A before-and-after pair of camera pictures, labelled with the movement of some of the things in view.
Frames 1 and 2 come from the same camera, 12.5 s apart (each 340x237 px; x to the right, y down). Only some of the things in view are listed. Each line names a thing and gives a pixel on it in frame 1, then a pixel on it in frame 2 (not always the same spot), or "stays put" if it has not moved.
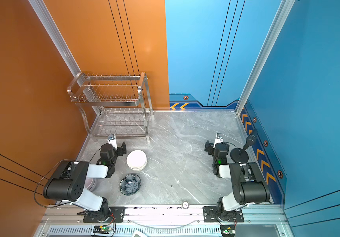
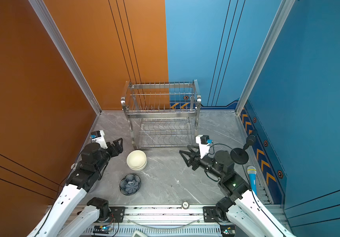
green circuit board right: [228, 230] stays put
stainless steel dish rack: [113, 105] to [162, 115]
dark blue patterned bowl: [130, 185] stays put
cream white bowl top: [136, 160] stays put
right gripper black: [211, 148] to [193, 157]
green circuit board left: [103, 229] stays put
